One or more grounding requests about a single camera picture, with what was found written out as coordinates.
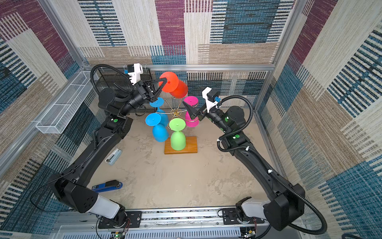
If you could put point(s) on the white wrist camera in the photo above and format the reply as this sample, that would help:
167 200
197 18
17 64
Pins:
211 97
134 72

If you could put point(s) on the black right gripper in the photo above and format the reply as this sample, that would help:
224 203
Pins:
201 113

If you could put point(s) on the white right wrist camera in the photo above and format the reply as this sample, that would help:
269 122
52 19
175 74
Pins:
211 97

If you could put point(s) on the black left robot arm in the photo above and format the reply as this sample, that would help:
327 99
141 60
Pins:
70 186

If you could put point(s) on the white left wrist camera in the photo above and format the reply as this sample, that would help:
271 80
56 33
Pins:
134 72

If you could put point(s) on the white mesh wall basket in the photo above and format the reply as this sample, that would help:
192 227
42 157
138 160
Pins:
57 118

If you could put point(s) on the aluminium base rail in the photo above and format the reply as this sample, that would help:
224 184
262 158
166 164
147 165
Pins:
170 223

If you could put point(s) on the blue black stapler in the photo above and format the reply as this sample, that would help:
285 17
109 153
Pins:
108 186

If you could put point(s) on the blue wine glass rear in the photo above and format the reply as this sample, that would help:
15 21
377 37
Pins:
157 104

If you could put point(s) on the light blue stapler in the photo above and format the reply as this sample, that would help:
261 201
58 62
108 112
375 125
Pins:
113 157

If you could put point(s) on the red wine glass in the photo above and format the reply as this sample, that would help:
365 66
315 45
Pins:
173 85

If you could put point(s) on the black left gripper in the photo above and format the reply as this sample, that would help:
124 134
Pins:
147 93

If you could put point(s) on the green wine glass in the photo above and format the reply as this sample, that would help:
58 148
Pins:
178 139

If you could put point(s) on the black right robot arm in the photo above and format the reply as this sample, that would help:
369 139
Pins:
287 201

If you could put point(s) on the blue wine glass front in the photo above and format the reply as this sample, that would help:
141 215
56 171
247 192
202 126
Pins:
159 131

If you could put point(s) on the blue wine glass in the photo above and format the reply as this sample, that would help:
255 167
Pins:
157 104
159 131

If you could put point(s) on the black mesh wall shelf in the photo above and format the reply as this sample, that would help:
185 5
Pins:
114 90

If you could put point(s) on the gold wire glass rack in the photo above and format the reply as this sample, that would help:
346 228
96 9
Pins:
177 112

